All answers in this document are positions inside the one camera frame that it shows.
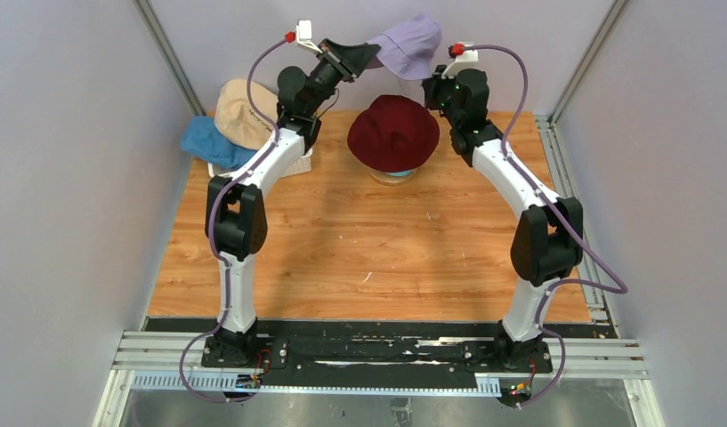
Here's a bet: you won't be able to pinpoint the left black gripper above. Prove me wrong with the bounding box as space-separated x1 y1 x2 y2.
303 40 378 117

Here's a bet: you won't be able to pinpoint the lavender bucket hat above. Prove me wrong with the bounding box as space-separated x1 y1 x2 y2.
367 13 442 81

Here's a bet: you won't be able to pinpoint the maroon bucket hat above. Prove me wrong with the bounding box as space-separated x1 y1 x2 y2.
347 95 440 173

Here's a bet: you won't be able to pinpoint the beige cap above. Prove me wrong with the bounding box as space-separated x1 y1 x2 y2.
214 78 278 150

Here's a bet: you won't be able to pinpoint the blue hat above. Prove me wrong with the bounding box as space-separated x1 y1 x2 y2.
180 116 256 171

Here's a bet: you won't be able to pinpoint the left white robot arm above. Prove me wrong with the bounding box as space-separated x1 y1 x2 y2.
203 39 381 367

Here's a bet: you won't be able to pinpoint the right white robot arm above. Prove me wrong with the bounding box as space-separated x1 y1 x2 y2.
422 65 583 371

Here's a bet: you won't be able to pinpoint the wooden hat stand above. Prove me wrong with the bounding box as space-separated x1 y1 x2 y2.
368 168 417 187

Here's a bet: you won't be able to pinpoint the white perforated basket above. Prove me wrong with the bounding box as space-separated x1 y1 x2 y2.
206 147 313 177

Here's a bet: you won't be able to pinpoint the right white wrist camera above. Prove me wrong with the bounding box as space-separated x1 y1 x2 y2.
440 42 479 78

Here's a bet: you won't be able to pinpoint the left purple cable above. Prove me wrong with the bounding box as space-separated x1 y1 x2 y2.
177 37 294 406

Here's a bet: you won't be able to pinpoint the purple cable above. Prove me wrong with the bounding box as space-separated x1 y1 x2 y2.
460 44 629 409
177 37 294 406

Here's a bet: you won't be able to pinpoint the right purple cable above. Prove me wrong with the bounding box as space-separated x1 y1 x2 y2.
460 44 629 409

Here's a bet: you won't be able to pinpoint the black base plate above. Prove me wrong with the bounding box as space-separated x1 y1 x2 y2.
201 319 553 390

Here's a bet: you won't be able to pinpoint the aluminium frame rails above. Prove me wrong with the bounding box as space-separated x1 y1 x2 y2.
94 111 662 426

